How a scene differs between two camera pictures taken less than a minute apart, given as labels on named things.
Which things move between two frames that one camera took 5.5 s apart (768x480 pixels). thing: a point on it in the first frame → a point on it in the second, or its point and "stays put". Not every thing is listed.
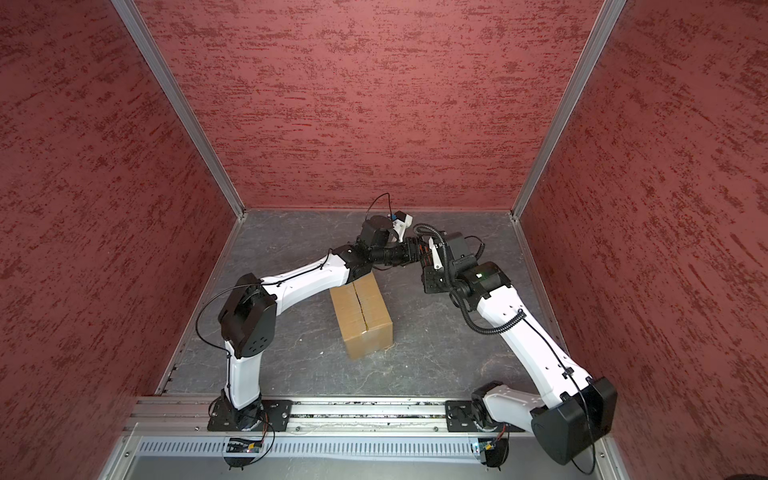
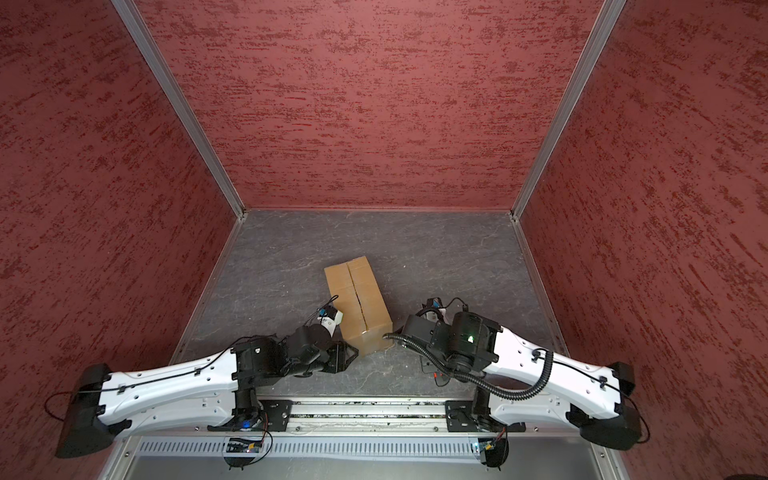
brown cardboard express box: (363, 316) stays put
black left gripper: (414, 254) → (338, 361)
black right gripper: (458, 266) → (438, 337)
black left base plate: (276, 416) stays put
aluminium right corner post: (605, 21) stays put
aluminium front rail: (159, 416) stays put
